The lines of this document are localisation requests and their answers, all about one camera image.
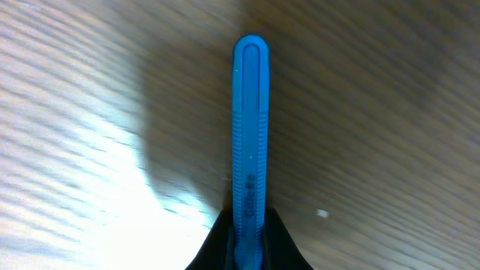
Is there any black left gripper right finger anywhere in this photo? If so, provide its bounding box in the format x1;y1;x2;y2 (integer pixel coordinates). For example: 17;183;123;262
262;208;314;270

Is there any blue disposable razor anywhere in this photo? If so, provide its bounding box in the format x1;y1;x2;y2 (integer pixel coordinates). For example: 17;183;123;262
232;34;270;270

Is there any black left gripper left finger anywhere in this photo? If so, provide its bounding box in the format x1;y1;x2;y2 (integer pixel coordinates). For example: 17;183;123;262
186;210;235;270

